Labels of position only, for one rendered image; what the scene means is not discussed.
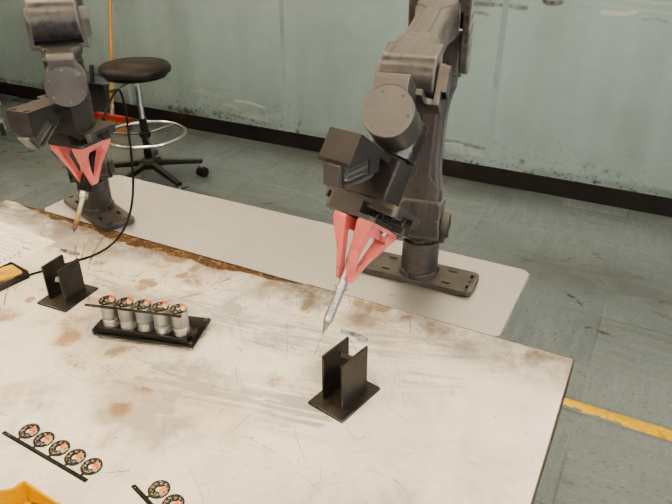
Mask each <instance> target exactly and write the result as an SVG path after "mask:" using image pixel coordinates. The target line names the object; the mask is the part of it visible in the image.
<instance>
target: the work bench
mask: <svg viewBox="0 0 672 504"><path fill-rule="evenodd" d="M0 221H2V222H4V223H7V224H10V225H12V226H15V227H18V228H20V229H23V230H26V231H28V232H31V233H34V234H36V235H39V236H42V237H44V238H47V239H50V240H52V241H55V243H53V244H51V245H49V246H46V247H44V248H42V249H40V250H38V251H36V252H34V253H32V254H30V255H28V256H26V257H24V258H22V259H20V260H17V261H15V262H13V263H15V264H17V265H19V266H20V267H22V268H24V269H26V270H28V272H29V274H30V273H33V272H37V271H40V270H41V266H43V265H44V264H46V263H48V262H49V261H51V260H53V259H54V258H56V257H57V256H59V255H61V254H63V257H64V262H65V263H67V262H71V261H73V260H75V259H76V258H79V259H80V258H83V257H87V256H90V255H92V254H95V253H97V252H99V251H101V250H103V249H104V248H106V247H107V246H108V245H110V244H111V243H112V242H113V241H114V240H115V239H116V238H117V237H118V235H119V234H120V232H117V231H114V230H112V231H109V232H102V231H101V230H100V229H98V228H97V227H96V226H94V225H93V224H89V223H85V222H82V221H79V225H78V228H77V230H76V231H75V233H74V234H73V229H72V226H73V222H74V219H71V218H68V217H64V216H61V215H57V214H53V213H50V212H46V211H43V210H39V209H36V208H32V207H29V206H25V205H22V204H20V203H18V202H15V201H11V200H7V199H6V200H3V201H1V202H0ZM52 247H57V248H62V249H67V250H71V251H76V252H79V253H80V255H76V256H73V255H70V254H65V253H62V252H61V251H56V250H52ZM79 262H80V267H81V271H82V276H83V280H84V284H87V285H91V286H94V287H98V290H96V291H95V292H94V293H92V294H91V295H89V296H88V297H87V298H85V299H84V300H82V301H81V302H80V303H78V304H77V305H76V306H74V307H73V308H71V309H70V310H69V311H67V312H62V311H59V310H56V309H52V308H49V307H45V306H42V305H38V304H37V302H38V301H39V300H41V299H42V298H44V297H45V296H47V295H48V292H47V288H46V285H45V281H44V277H43V273H38V274H35V275H31V276H30V278H28V279H26V280H24V281H22V282H19V283H17V284H15V285H13V286H11V287H9V288H6V289H4V290H2V291H0V490H2V489H9V488H12V487H14V486H16V485H17V484H18V483H19V482H21V481H27V482H28V483H30V484H31V485H33V486H35V487H36V488H38V489H39V490H41V491H42V492H44V493H45V494H47V495H48V496H50V497H52V498H53V499H55V500H56V501H58V502H59V503H61V504H147V503H146V502H145V501H144V500H143V499H142V498H141V497H140V496H139V495H138V494H137V493H136V492H135V490H134V489H133V488H132V487H131V486H132V485H134V484H136V485H137V486H138V487H139V488H140V490H141V491H142V492H143V493H144V494H145V495H146V496H147V495H148V488H149V486H150V485H151V484H152V483H153V482H155V481H158V480H165V481H167V482H169V484H170V486H171V489H170V492H169V493H168V494H167V495H166V496H165V497H163V498H160V499H153V498H151V497H149V499H150V500H151V501H152V502H153V504H162V501H163V500H164V499H165V498H166V497H167V496H169V495H172V494H179V495H181V496H183V498H184V500H185V504H534V501H535V497H536V494H537V491H538V487H539V484H540V480H541V477H542V473H543V470H544V467H545V463H546V460H547V456H548V453H549V449H550V446H551V443H552V439H553V436H554V432H555V429H556V425H557V422H558V419H559V415H560V412H561V408H562V405H563V401H564V398H565V395H566V391H567V388H568V384H569V381H570V377H571V372H572V368H573V364H574V358H570V357H567V356H563V355H560V354H556V353H553V352H549V351H545V350H542V349H538V348H535V347H531V346H528V345H524V344H520V343H517V342H513V341H510V340H506V339H503V338H499V337H496V336H492V335H488V334H485V333H481V332H478V331H474V330H471V329H467V328H463V327H460V326H456V325H453V324H449V323H446V322H442V321H439V320H435V319H431V318H428V317H424V316H421V315H417V314H414V313H410V312H406V311H403V310H399V309H396V308H392V307H389V306H385V305H382V304H378V303H374V302H371V301H367V300H364V299H360V298H357V297H353V296H349V295H346V294H343V297H342V299H341V302H340V303H339V306H338V309H337V311H336V314H335V317H334V319H333V322H332V324H331V325H330V326H329V327H328V329H327V330H326V331H325V333H324V334H323V335H322V330H323V320H324V317H325V314H326V312H327V310H328V307H329V304H330V302H331V299H332V297H333V294H334V293H335V291H332V290H328V289H325V288H321V287H317V286H314V285H310V284H302V283H298V282H295V281H291V280H288V279H284V278H281V277H277V276H274V275H270V274H266V273H263V272H259V271H256V270H252V269H249V268H245V267H242V266H238V265H235V264H231V263H227V262H224V261H220V260H217V259H213V258H210V257H206V256H203V255H199V254H195V253H192V252H188V251H185V250H181V249H178V248H174V247H171V246H167V245H164V244H160V243H156V242H153V241H149V240H146V239H142V238H139V237H135V236H132V235H128V234H124V233H122V235H121V236H120V238H119V239H118V240H117V241H116V242H115V243H114V244H113V245H112V246H111V247H109V248H108V249H107V250H105V251H103V252H102V253H100V254H98V255H96V256H93V257H91V258H88V259H85V260H81V261H79ZM106 295H115V297H116V301H117V300H119V299H121V298H124V297H131V298H132V299H133V300H134V303H135V302H136V301H138V300H142V299H147V300H150V301H151V306H152V305H153V304H154V303H157V302H162V301H163V302H168V304H169V309H170V307H171V306H173V305H175V304H186V306H187V312H188V316H196V317H204V318H211V322H210V323H209V325H208V327H207V328H206V329H205V331H204V333H203V334H202V336H201V337H200V339H199V340H198V342H197V343H196V345H195V346H194V348H193V350H189V348H185V347H178V346H171V345H163V344H156V343H148V342H141V341H134V340H126V339H119V338H111V337H104V336H103V337H102V338H98V336H97V335H94V334H93V333H92V328H93V327H94V326H95V325H96V324H97V323H98V322H99V321H100V320H101V319H102V314H101V310H100V308H97V307H89V306H84V305H85V304H86V303H87V304H95V305H99V302H98V300H99V299H100V298H101V297H103V296H106ZM341 329H344V330H349V331H354V332H356V333H358V334H361V335H363V336H364V337H367V338H368V341H367V342H362V341H357V338H355V337H353V336H350V335H346V334H343V333H341V332H340V331H341ZM321 336H322V338H321ZM347 336H348V337H349V355H352V356H354V355H355V354H356V353H357V352H359V351H360V350H361V349H362V348H364V347H365V346H368V358H367V381H369V382H371V383H373V384H375V385H377V386H378V387H380V390H379V391H378V392H377V393H376V394H375V395H374V396H373V397H371V398H370V399H369V400H368V401H367V402H366V403H365V404H364V405H363V406H361V407H360V408H359V409H358V410H357V411H356V412H355V413H354V414H353V415H351V416H350V417H349V418H348V419H347V420H346V421H345V422H344V423H343V424H342V423H340V422H338V421H337V420H335V419H333V418H331V417H330V416H328V415H326V414H325V413H323V412H321V411H320V410H318V409H316V408H314V407H313V406H311V405H309V404H308V401H309V400H310V399H312V398H313V397H314V396H315V395H317V394H318V393H319V392H320V391H321V390H322V355H323V354H325V353H326V352H327V351H329V350H330V349H331V348H333V347H334V346H335V345H337V344H338V343H339V342H341V341H342V340H343V339H344V338H346V337H347ZM320 339H321V340H320ZM319 341H320V343H319ZM318 344H319V346H318ZM317 346H318V348H317ZM316 349H317V351H316ZM315 351H316V353H315ZM314 354H315V356H314ZM31 423H35V424H38V425H39V426H40V431H39V432H38V434H40V433H42V432H52V433H54V435H55V439H54V441H53V442H52V443H51V444H50V445H48V446H46V447H35V448H36V449H37V450H39V451H41V452H43V453H44V454H46V455H49V453H48V449H49V447H50V446H51V445H52V444H53V443H54V442H56V441H59V440H66V441H68V442H69V443H70V449H69V451H68V452H70V451H72V450H74V449H83V450H85V452H86V458H85V460H84V461H83V462H85V461H86V460H88V459H91V458H99V459H101V460H102V462H103V467H102V469H101V470H100V471H99V472H97V473H96V474H93V475H83V476H84V477H86V478H87V479H89V480H88V481H87V482H86V483H85V482H83V481H81V480H79V479H78V478H76V477H74V476H73V475H71V474H69V473H68V472H66V471H64V470H62V469H61V468H59V467H57V466H56V465H54V464H52V463H50V462H49V461H47V460H45V459H44V458H42V457H40V456H39V455H37V454H35V453H33V452H32V451H30V450H28V449H27V448H25V447H23V446H22V445H20V444H18V443H16V442H15V441H13V440H11V439H10V438H8V437H6V436H4V435H3V434H1V433H2V432H4V431H6V432H8V433H10V434H12V435H13V436H15V437H17V438H18V437H19V436H18V431H19V430H20V429H21V428H22V427H23V426H25V425H27V424H31ZM38 434H36V435H35V436H33V437H31V438H28V439H22V438H21V439H20V440H22V441H24V442H25V443H27V444H29V445H31V446H32V447H33V446H34V445H33V439H34V438H35V437H36V436H37V435H38ZM68 452H66V453H65V454H63V455H61V456H51V458H53V459H55V460H56V461H58V462H60V463H62V464H63V465H64V464H65V462H64V457H65V455H66V454H67V453H68ZM83 462H81V463H80V464H78V465H74V466H69V465H67V467H68V468H70V469H72V470H74V471H75V472H77V473H79V474H81V471H80V467H81V465H82V464H83Z"/></svg>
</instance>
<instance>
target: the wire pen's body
mask: <svg viewBox="0 0 672 504"><path fill-rule="evenodd" d="M348 259H349V256H348ZM348 259H347V262H346V264H345V267H344V269H343V272H342V274H341V277H340V279H339V282H338V284H335V286H336V289H335V293H334V294H333V297H332V299H331V302H330V304H329V307H328V310H327V312H326V314H325V317H324V319H325V320H327V321H329V322H333V319H334V317H335V314H336V311H337V309H338V306H339V303H340V302H341V299H342V297H343V294H344V292H345V290H346V291H347V290H348V289H347V288H346V287H347V284H348V282H347V281H345V275H346V269H347V264H348Z"/></svg>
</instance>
